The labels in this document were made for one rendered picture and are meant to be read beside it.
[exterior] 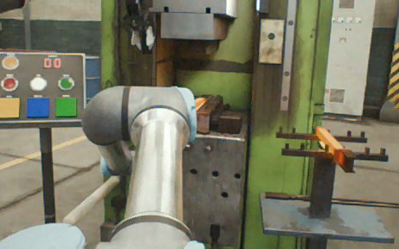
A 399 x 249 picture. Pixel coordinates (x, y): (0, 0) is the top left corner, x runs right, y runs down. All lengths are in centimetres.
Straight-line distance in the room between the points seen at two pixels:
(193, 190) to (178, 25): 64
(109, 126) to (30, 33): 944
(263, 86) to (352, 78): 510
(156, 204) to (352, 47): 622
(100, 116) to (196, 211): 89
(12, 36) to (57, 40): 134
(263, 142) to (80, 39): 786
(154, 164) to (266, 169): 113
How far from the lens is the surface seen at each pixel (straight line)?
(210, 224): 165
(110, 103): 82
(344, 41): 669
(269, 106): 168
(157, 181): 62
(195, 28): 154
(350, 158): 113
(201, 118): 157
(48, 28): 985
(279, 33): 163
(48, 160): 175
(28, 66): 165
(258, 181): 176
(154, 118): 76
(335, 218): 144
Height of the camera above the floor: 130
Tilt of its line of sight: 13 degrees down
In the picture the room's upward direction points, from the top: 2 degrees clockwise
